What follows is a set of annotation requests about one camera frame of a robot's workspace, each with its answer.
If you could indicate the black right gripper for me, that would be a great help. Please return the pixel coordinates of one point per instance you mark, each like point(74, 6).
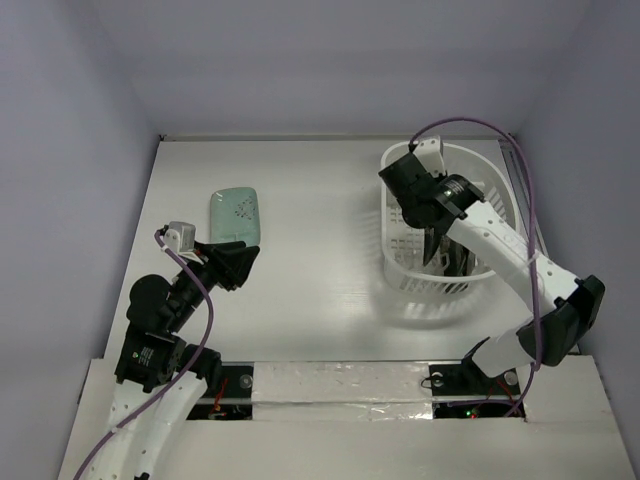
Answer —
point(431, 232)

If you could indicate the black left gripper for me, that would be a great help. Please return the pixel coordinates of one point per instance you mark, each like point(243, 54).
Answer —
point(229, 262)

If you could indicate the light green rectangular plate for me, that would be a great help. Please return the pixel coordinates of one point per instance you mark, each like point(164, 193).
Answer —
point(235, 216)

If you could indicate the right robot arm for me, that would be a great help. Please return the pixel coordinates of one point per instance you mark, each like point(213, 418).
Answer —
point(564, 307)

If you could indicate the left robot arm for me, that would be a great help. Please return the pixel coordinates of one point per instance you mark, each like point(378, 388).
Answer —
point(159, 376)

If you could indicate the white plastic dish rack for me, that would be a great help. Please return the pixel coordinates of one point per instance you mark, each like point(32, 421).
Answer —
point(402, 246)

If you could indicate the silver foil tape strip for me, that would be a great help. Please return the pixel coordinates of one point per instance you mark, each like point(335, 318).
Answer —
point(369, 391)

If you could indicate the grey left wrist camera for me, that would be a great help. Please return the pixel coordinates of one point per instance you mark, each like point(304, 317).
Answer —
point(179, 237)

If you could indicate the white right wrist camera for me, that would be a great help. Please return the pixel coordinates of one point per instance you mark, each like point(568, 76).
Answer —
point(430, 152)

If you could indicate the aluminium rail right side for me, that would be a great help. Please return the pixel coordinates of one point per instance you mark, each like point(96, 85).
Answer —
point(517, 180)

